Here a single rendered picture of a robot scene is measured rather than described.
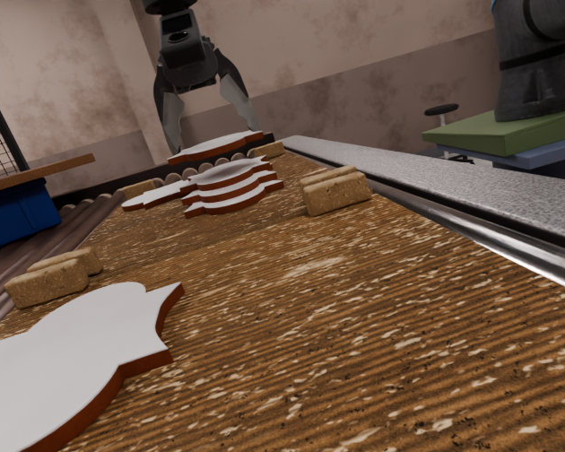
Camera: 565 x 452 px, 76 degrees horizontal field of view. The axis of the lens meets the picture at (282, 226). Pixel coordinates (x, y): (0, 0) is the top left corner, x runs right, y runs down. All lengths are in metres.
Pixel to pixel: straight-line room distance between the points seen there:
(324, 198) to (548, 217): 0.17
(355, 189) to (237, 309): 0.17
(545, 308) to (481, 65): 4.31
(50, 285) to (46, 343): 0.10
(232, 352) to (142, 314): 0.08
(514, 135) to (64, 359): 0.62
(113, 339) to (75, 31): 3.91
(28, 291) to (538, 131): 0.68
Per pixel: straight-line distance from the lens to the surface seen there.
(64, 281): 0.36
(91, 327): 0.26
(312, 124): 3.82
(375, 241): 0.26
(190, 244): 0.37
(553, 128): 0.71
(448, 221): 0.32
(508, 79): 0.78
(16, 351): 0.29
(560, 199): 0.36
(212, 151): 0.46
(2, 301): 0.52
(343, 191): 0.34
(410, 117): 4.13
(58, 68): 4.13
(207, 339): 0.21
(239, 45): 3.80
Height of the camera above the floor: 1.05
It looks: 19 degrees down
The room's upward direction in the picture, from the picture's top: 16 degrees counter-clockwise
